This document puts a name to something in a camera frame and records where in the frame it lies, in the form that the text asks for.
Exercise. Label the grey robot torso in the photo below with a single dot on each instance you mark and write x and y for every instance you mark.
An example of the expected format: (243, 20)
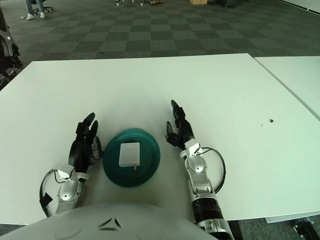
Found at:
(75, 225)

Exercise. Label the black table frame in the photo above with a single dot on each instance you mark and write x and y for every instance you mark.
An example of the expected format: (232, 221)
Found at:
(303, 228)

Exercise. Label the black bag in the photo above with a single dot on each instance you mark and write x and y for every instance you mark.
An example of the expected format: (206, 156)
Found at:
(227, 3)

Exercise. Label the seated person in jeans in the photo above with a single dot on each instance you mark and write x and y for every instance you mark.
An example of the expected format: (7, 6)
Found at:
(29, 10)

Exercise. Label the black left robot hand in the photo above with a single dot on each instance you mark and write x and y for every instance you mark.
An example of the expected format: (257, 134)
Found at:
(81, 152)

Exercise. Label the white charger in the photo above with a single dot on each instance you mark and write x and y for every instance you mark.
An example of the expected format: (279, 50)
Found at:
(128, 155)

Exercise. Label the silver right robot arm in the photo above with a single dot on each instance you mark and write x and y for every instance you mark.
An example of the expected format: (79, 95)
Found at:
(200, 180)

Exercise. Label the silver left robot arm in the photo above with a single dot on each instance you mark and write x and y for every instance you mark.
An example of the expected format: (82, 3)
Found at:
(67, 192)

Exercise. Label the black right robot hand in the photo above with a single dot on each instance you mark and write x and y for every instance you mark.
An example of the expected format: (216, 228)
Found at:
(185, 132)

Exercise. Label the colourful floor clutter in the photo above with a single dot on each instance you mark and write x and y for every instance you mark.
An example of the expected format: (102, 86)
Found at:
(156, 2)

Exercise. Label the black swivel chair base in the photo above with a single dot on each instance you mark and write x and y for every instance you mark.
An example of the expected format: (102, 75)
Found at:
(48, 9)

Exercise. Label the green plate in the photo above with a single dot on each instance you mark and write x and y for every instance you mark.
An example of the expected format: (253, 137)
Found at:
(147, 155)

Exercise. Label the cardboard box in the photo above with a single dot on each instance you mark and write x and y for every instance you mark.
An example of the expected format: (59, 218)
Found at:
(198, 2)

